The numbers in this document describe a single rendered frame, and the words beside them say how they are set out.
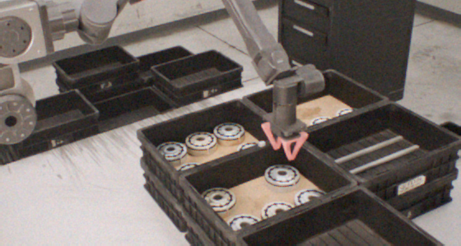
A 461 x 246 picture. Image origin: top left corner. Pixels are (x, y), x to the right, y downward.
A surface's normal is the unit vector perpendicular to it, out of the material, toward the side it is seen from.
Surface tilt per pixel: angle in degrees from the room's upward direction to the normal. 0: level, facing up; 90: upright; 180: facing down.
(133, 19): 90
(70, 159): 0
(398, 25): 90
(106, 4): 42
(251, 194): 0
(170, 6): 90
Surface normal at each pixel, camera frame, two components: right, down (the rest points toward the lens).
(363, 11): 0.49, 0.40
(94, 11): 0.29, -0.38
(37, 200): -0.06, -0.87
